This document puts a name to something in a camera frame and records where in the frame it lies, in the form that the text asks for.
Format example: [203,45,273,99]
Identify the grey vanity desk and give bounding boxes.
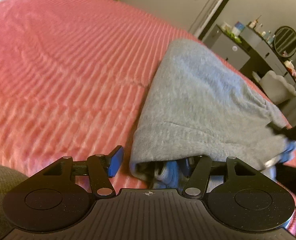
[239,27,296,85]

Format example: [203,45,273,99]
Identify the grey cabinet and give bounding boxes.
[204,25,250,70]

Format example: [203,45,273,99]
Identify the blue white container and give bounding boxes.
[231,22,245,37]

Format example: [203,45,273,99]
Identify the round striped mirror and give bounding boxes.
[273,25,296,58]

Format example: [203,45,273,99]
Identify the grey pants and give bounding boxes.
[130,39,290,190]

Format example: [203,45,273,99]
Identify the pink ribbed bed blanket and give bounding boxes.
[0,0,296,235]

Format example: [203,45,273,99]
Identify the white door frame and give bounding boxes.
[188,0,229,40]

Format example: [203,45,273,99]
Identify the white shell-shaped chair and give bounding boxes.
[252,70,296,105]

